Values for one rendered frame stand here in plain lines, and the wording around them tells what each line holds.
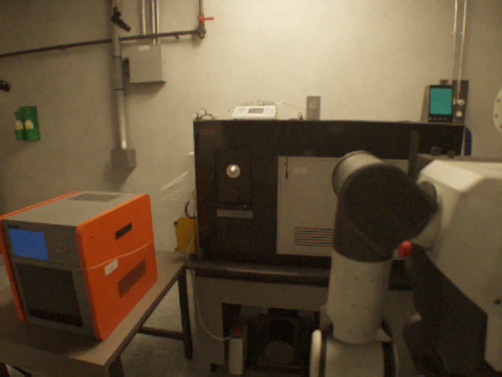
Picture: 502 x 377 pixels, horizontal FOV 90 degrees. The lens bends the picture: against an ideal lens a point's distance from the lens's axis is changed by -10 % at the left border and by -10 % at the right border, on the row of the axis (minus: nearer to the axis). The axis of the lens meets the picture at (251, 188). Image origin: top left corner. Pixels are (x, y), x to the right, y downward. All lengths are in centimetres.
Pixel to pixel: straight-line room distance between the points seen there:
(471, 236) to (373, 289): 15
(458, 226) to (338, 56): 217
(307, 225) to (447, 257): 98
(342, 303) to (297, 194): 88
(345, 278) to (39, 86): 337
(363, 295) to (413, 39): 236
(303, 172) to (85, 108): 237
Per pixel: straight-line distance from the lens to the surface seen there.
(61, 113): 331
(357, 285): 44
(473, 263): 40
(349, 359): 49
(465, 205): 39
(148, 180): 280
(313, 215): 132
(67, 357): 114
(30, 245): 113
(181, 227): 147
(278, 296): 143
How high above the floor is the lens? 142
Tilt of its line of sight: 13 degrees down
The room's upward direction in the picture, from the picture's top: straight up
